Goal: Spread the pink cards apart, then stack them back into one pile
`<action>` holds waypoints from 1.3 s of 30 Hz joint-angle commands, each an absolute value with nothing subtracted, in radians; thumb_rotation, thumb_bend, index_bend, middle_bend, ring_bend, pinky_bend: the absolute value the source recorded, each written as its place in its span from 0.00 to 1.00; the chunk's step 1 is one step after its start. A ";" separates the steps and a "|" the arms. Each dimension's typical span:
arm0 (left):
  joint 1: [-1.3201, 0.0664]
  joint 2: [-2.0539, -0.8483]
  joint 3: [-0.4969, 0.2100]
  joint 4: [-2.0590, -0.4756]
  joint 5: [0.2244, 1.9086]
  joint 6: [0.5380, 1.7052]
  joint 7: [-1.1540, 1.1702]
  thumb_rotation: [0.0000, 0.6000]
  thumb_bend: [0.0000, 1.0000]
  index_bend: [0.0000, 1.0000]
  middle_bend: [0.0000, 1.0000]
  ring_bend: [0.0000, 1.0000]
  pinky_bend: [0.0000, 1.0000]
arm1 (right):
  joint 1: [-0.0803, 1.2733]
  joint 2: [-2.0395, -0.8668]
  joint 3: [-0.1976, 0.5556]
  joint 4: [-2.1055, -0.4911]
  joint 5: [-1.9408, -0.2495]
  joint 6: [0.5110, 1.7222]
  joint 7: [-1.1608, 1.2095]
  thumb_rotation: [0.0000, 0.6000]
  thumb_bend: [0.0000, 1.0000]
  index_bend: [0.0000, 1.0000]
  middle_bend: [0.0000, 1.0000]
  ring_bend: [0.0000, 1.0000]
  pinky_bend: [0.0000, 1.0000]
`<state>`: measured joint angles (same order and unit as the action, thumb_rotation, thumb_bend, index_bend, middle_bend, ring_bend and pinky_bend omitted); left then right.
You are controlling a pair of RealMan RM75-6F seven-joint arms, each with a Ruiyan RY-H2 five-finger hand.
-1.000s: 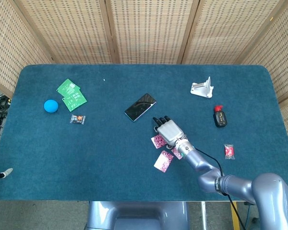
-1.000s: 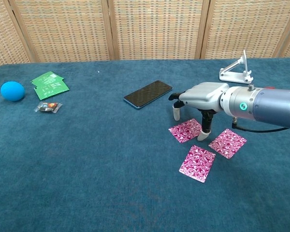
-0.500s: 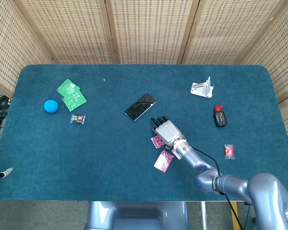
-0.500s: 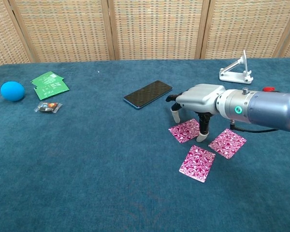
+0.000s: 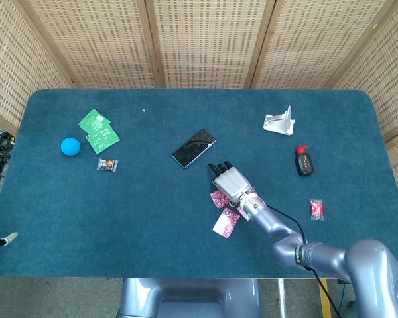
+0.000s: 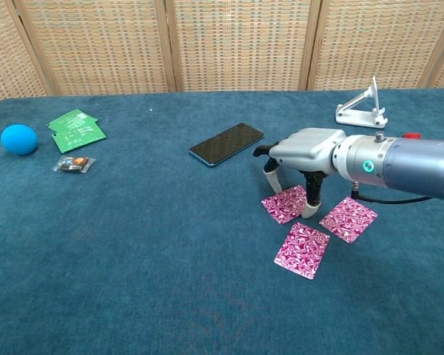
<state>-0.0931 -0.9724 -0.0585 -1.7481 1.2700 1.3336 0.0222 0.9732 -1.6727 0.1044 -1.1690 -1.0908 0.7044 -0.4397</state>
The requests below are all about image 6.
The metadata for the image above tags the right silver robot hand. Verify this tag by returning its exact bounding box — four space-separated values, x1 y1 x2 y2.
253 127 347 220

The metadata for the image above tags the blue ball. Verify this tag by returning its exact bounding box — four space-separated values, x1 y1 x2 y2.
0 124 39 156

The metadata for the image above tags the black smartphone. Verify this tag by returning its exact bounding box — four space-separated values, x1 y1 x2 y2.
188 122 266 167

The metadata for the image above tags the woven bamboo folding screen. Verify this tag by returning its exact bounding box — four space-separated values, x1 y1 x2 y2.
0 0 444 108

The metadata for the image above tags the pink patterned card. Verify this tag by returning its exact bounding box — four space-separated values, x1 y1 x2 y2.
260 185 308 225
319 196 379 245
273 221 332 281

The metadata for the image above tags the green sachet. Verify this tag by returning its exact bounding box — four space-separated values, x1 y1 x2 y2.
46 109 99 134
51 121 107 155

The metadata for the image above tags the white folding phone stand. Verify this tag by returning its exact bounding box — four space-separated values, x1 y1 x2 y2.
334 76 388 129

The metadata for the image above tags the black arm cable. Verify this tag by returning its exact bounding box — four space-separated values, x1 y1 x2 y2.
349 180 434 205

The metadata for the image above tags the black wrapped candy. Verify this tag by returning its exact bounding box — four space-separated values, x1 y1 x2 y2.
52 155 97 175

